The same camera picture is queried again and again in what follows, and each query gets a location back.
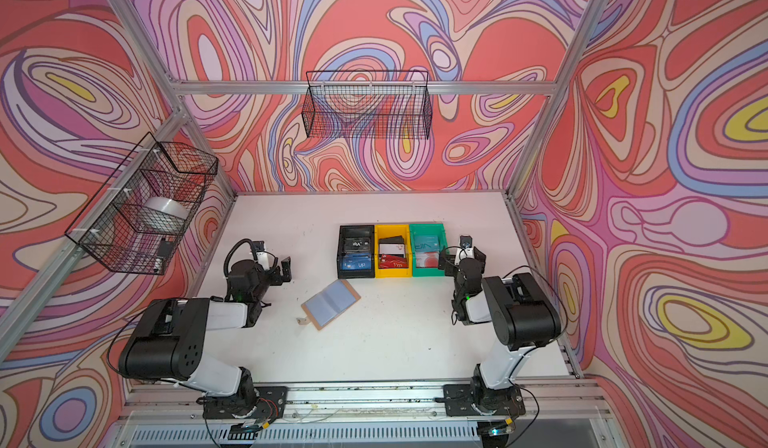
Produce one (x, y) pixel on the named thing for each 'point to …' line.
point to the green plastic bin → (428, 229)
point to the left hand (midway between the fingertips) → (277, 256)
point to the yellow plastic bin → (392, 231)
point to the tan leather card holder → (328, 305)
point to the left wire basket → (137, 217)
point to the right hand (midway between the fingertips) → (461, 252)
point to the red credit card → (386, 261)
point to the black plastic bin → (356, 239)
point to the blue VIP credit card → (356, 261)
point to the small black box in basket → (165, 248)
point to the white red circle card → (427, 259)
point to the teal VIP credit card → (426, 243)
